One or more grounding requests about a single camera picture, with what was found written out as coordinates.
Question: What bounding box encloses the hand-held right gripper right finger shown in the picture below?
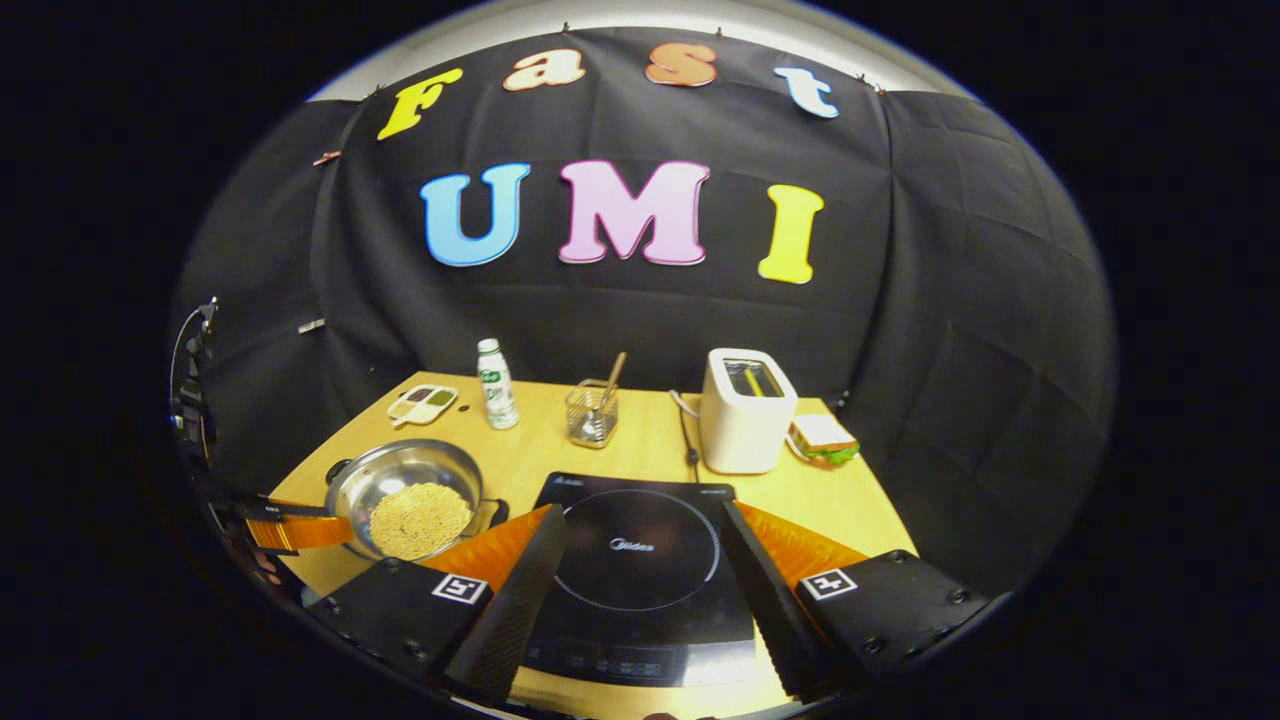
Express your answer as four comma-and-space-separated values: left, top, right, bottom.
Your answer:
722, 500, 991, 701

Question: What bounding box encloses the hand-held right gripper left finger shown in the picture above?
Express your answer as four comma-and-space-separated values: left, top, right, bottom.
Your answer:
310, 503, 568, 701

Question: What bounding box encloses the stainless steel pot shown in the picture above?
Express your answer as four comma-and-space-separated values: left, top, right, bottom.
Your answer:
325, 438, 509, 561

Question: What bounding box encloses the black induction cooktop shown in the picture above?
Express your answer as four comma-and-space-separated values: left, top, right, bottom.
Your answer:
520, 472, 758, 689

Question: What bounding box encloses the pile of soybeans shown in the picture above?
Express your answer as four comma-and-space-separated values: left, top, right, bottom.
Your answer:
369, 483, 473, 561

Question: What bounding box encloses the sandwich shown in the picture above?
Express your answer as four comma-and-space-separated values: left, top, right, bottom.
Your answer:
787, 414, 861, 467

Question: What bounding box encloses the white divided bean dish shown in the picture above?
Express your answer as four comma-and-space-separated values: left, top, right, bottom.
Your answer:
387, 384, 459, 427

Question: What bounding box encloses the white toaster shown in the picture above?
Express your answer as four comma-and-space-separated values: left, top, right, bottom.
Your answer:
700, 348, 799, 475

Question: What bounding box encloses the white drink bottle green label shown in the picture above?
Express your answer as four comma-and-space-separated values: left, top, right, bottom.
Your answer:
477, 338, 520, 431

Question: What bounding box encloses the black backdrop cloth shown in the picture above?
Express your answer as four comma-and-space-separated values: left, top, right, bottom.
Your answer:
170, 25, 1116, 601

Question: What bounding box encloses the wire mesh utensil holder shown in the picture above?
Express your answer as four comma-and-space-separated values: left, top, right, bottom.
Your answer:
565, 380, 619, 449

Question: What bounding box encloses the toaster power cable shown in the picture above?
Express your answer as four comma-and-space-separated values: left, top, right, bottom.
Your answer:
670, 390, 703, 467

